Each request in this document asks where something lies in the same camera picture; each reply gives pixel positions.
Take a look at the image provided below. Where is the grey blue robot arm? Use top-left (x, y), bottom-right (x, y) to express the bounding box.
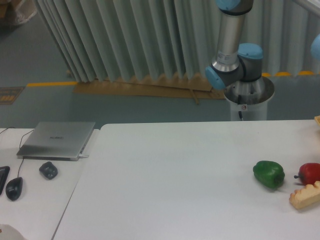
top-left (205, 0), bottom-right (320, 90)

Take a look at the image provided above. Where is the green bell pepper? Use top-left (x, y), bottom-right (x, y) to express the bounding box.
top-left (252, 160), bottom-right (285, 189)

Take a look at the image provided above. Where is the red bell pepper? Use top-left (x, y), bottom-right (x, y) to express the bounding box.
top-left (294, 162), bottom-right (320, 185)

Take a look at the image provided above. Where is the brown cardboard sheet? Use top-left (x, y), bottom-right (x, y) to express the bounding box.
top-left (73, 73), bottom-right (225, 104)

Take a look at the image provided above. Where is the grey pleated curtain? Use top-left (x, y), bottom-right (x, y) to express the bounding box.
top-left (35, 0), bottom-right (320, 83)

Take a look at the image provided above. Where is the silver closed laptop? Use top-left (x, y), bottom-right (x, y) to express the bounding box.
top-left (16, 121), bottom-right (95, 161)

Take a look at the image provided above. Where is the black earbuds case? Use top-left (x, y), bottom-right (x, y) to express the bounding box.
top-left (39, 161), bottom-right (58, 180)

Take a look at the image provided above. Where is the wooden tray corner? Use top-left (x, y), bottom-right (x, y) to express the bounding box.
top-left (314, 115), bottom-right (320, 126)

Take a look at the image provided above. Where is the black computer mouse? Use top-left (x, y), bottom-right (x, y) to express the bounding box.
top-left (5, 177), bottom-right (23, 201)

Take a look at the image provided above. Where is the black keyboard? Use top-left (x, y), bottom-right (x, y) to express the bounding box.
top-left (0, 166), bottom-right (10, 195)

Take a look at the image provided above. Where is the beige toy bread slice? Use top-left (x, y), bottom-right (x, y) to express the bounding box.
top-left (289, 181), bottom-right (320, 210)

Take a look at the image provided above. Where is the plastic wrapped cardboard box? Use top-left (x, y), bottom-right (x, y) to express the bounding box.
top-left (0, 0), bottom-right (37, 27)

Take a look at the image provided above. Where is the white plate edge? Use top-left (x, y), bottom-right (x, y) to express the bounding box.
top-left (0, 224), bottom-right (25, 240)

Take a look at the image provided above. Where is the white laptop cable plug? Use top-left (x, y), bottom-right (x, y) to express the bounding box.
top-left (78, 154), bottom-right (89, 159)

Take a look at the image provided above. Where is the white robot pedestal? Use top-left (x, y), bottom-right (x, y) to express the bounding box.
top-left (223, 76), bottom-right (275, 121)

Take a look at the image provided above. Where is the black mouse cable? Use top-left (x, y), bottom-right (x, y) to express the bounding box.
top-left (0, 126), bottom-right (38, 179)

